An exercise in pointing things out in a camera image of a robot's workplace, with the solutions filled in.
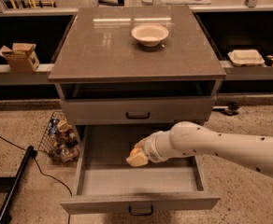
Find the grey cabinet with glossy top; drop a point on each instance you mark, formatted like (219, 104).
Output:
(101, 60)

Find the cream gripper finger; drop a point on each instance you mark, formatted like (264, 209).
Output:
(139, 159)
(141, 143)

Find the white foam takeout container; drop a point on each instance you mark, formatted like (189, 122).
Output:
(245, 57)

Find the black metal stand leg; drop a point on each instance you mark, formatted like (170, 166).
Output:
(5, 217)

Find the black caster wheel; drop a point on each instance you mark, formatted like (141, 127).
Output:
(232, 109)

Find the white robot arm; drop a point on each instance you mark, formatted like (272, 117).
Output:
(186, 139)

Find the orange fruit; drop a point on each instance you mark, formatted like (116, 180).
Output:
(134, 151)

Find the open grey middle drawer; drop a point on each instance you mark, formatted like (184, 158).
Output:
(106, 183)

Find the closed grey upper drawer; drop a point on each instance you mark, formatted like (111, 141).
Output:
(131, 111)

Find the small cardboard box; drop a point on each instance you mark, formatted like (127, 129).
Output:
(21, 58)

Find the wire basket with snacks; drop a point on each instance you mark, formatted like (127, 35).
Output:
(59, 141)

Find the white paper bowl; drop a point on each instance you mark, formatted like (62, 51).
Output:
(149, 35)

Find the yellow black tape roll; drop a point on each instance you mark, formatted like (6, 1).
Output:
(269, 60)

